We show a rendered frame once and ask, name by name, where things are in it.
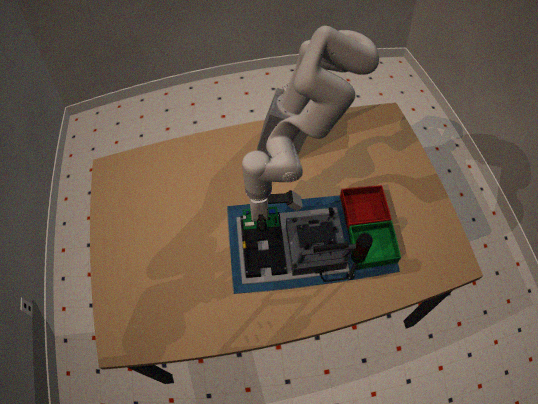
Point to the green bin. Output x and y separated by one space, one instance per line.
384 244

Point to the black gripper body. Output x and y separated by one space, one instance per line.
258 207

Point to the red open-top bin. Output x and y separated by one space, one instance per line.
364 204

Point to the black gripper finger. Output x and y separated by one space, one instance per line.
261 224

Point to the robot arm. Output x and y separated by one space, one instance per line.
331 95

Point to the green circuit board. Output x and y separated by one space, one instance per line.
271 221

